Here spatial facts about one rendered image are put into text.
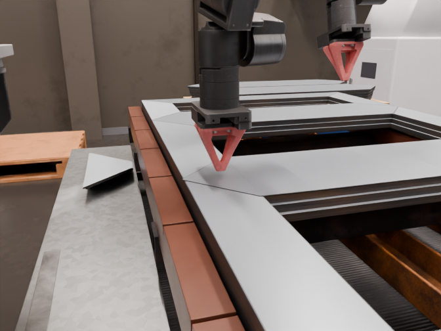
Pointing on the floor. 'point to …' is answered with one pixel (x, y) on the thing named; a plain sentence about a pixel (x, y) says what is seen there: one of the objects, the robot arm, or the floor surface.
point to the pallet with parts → (39, 153)
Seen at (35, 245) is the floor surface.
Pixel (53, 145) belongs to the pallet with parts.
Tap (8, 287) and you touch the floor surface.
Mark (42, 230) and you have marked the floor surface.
